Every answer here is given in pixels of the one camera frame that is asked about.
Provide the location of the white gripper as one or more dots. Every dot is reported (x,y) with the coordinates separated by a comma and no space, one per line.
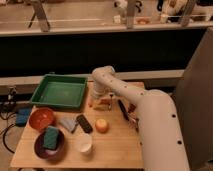
(97,92)

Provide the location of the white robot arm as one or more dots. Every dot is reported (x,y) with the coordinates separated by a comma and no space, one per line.
(163,147)

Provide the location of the white paper cup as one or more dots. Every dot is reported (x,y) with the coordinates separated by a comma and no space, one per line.
(83,143)

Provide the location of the black remote control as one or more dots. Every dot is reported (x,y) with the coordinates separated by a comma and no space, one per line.
(83,122)

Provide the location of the yellow red apple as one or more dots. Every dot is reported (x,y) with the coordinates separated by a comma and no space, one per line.
(101,125)

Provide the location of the wooden table board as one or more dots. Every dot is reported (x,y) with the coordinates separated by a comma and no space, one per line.
(119,147)

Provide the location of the grey blue cloth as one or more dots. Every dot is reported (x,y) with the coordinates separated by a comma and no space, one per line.
(69,124)

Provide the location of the brown chocolate bar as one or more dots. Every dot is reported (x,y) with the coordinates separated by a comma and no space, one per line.
(131,108)

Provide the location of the green plastic tray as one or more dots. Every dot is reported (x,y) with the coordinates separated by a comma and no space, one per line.
(60,91)

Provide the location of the black brush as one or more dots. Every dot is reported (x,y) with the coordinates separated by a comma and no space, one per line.
(134,121)

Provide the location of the red bowl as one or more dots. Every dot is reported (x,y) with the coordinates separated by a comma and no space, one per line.
(41,118)

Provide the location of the green sponge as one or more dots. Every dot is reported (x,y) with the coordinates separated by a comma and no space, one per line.
(50,138)

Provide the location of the dark purple plate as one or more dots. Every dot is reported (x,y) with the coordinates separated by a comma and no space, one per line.
(45,153)

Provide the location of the blue power box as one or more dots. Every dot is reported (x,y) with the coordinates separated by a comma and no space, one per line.
(22,116)

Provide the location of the black handled knife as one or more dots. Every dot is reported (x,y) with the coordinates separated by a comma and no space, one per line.
(123,110)

